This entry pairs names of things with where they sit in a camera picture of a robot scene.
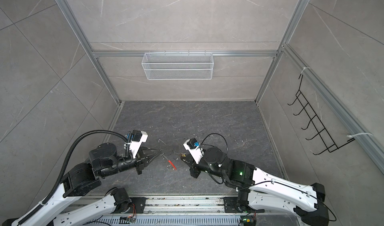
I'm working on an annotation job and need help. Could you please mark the left black corrugated cable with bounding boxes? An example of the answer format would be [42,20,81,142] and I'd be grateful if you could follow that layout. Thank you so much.
[17,129,130,225]

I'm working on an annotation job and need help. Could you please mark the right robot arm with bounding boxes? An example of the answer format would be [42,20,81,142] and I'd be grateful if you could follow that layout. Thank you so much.
[181,147,330,226]

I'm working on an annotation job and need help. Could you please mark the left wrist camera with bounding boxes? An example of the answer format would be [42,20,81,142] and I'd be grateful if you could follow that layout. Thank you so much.
[124,130,148,159]

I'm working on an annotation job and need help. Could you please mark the black wire hook rack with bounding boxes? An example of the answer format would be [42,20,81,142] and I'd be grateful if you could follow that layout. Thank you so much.
[287,74,355,155]

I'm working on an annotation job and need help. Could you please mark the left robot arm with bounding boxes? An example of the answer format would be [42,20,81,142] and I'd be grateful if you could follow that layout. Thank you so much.
[3,143,161,226]

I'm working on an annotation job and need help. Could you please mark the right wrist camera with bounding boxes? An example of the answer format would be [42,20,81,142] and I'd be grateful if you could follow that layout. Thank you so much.
[184,138,204,164]

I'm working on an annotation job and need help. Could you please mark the right black camera cable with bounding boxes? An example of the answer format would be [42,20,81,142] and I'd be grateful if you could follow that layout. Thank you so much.
[200,132,229,154]

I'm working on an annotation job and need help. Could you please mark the white wire mesh basket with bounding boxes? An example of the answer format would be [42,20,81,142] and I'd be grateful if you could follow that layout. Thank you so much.
[142,52,214,80]

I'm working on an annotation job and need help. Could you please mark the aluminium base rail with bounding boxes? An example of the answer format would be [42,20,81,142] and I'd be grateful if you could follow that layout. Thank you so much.
[83,195,304,226]

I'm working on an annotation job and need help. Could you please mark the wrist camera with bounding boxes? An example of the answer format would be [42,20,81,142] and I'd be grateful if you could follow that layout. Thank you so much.
[124,130,148,159]
[184,138,204,164]

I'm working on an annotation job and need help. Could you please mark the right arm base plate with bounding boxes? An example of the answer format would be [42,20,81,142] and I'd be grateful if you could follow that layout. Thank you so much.
[223,197,265,213]

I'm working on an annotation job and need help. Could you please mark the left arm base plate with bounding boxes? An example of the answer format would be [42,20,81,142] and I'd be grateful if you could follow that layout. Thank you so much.
[112,197,147,215]

